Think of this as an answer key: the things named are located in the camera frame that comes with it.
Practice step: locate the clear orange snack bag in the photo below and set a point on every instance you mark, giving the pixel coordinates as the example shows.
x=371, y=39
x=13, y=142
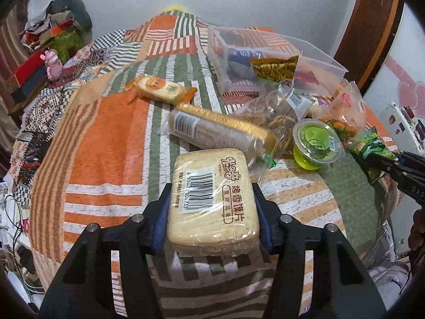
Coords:
x=345, y=113

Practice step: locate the red snack packet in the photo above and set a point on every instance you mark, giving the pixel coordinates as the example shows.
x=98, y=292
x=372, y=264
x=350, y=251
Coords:
x=307, y=76

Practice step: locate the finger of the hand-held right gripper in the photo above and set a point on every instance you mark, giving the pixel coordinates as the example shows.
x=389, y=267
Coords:
x=381, y=164
x=411, y=159

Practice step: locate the green crinkled snack packet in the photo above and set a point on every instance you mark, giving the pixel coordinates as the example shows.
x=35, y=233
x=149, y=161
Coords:
x=370, y=146

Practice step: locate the green box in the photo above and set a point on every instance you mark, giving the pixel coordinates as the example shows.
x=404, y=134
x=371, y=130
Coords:
x=64, y=41

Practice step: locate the brown wooden door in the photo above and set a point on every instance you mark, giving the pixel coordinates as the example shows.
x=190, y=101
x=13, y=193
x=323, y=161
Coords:
x=372, y=30

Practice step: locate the green jelly cup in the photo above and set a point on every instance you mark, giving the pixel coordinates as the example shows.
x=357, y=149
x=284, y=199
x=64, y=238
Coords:
x=313, y=144

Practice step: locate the white device with stickers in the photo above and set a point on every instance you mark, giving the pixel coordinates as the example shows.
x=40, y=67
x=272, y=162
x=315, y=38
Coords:
x=403, y=124

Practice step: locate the clear bag of twisted snacks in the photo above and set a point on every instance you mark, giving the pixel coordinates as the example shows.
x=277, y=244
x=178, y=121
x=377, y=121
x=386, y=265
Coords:
x=275, y=113

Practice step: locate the green yellow snack packet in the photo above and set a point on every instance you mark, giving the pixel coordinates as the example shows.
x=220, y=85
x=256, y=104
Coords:
x=275, y=69

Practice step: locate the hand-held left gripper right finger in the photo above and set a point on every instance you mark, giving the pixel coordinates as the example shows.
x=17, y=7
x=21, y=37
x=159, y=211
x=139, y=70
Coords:
x=264, y=227

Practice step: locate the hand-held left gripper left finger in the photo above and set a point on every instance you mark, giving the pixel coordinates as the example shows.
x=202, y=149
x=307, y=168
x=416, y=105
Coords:
x=160, y=221

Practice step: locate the person's right hand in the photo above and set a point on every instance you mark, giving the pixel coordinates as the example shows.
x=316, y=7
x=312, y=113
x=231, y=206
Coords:
x=419, y=229

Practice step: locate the pile of clothes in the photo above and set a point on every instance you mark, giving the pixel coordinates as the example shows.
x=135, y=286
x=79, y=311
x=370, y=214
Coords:
x=63, y=15

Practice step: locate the blue white snack packet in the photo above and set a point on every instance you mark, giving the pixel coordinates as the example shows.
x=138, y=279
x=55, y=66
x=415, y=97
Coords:
x=244, y=59

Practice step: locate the orange rice cracker packet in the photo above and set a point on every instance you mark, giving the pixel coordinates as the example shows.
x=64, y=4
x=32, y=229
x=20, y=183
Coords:
x=159, y=87

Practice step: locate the clear plastic storage container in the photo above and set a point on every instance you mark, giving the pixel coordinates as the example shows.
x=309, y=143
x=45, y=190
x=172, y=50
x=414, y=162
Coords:
x=265, y=56

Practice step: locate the beige bun slice packet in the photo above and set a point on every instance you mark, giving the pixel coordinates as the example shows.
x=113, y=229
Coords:
x=212, y=202

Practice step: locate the red box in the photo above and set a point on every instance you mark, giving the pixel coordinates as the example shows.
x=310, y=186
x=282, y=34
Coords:
x=28, y=73

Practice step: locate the golden cracker roll packet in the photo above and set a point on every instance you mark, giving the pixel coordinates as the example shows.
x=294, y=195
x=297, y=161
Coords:
x=215, y=128

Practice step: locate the white cloth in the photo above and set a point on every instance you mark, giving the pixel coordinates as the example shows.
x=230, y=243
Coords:
x=390, y=256

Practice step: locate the pink toy figure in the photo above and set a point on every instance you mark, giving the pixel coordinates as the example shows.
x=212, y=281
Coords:
x=51, y=64

